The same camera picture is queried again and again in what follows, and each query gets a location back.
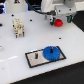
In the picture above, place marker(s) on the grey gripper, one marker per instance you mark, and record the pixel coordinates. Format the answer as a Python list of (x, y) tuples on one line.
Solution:
[(63, 10)]

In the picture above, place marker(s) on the red gear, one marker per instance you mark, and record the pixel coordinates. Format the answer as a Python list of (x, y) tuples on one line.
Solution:
[(58, 23)]

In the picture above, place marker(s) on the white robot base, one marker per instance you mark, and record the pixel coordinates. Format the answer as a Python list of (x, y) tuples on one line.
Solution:
[(12, 6)]

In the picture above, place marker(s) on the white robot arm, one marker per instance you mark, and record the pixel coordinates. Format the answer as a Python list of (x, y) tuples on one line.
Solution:
[(48, 6)]

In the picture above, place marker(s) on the blue gear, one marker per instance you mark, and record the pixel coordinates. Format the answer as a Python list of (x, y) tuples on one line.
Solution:
[(51, 53)]

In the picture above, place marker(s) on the beige connector block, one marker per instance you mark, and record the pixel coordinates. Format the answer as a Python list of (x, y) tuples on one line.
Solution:
[(18, 27)]

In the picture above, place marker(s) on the black-framed peg base plate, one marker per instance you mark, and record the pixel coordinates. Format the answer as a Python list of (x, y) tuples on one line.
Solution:
[(40, 58)]

